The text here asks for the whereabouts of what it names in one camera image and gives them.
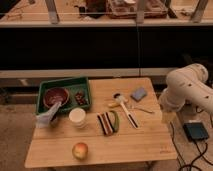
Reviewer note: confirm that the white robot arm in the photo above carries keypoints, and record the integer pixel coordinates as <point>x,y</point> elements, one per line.
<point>187,84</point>

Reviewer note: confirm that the white paper cup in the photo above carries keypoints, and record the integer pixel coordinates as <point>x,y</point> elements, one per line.
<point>77,117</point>

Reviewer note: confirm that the red berries cluster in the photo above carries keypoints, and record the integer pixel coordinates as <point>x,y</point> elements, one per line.
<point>80,98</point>

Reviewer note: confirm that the blue sponge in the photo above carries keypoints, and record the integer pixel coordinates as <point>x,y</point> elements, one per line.
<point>138,94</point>

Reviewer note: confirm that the green plastic tray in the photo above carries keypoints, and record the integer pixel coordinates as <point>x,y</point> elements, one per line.
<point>73,85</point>

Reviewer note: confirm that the dark red bowl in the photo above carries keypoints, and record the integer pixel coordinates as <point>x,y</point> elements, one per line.
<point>56,94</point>

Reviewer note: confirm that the red yellow apple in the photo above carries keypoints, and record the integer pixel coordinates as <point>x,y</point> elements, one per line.
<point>80,150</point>

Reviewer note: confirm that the white plastic bag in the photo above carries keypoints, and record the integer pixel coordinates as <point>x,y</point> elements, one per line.
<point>43,120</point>

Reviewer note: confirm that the black control box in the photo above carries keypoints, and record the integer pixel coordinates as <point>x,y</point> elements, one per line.
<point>195,131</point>

